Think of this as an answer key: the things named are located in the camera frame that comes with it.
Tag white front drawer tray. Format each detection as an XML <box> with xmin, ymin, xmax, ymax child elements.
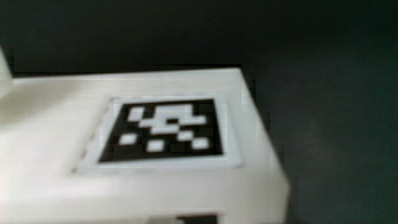
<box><xmin>0</xmin><ymin>49</ymin><xmax>290</xmax><ymax>224</ymax></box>

